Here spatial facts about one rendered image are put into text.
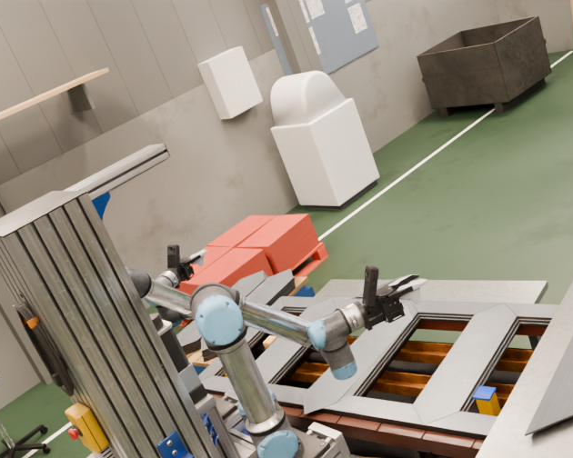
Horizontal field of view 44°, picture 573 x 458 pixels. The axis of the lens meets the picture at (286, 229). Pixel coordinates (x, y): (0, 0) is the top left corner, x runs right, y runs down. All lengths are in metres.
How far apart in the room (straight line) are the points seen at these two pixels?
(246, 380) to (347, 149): 5.25
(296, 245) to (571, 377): 3.91
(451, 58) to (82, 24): 4.18
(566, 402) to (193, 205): 5.19
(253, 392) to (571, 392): 0.87
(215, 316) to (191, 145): 5.09
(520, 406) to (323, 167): 4.94
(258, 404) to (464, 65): 6.81
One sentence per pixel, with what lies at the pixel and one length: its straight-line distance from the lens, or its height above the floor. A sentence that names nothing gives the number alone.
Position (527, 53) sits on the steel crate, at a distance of 8.55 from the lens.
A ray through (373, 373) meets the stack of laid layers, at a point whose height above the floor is 0.84.
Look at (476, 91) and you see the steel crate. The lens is 8.45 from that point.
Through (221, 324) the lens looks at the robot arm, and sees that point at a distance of 1.81.
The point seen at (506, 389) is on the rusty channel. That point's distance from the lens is 2.78.
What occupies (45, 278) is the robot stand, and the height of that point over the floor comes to 1.88.
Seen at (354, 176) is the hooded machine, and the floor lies 0.23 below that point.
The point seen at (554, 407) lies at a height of 1.07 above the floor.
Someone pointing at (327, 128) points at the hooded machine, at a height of 0.81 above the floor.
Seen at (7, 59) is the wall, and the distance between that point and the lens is 6.19.
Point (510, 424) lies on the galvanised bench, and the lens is 2.09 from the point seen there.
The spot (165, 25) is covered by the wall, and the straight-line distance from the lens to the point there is 6.86.
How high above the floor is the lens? 2.38
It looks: 20 degrees down
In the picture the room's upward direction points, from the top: 22 degrees counter-clockwise
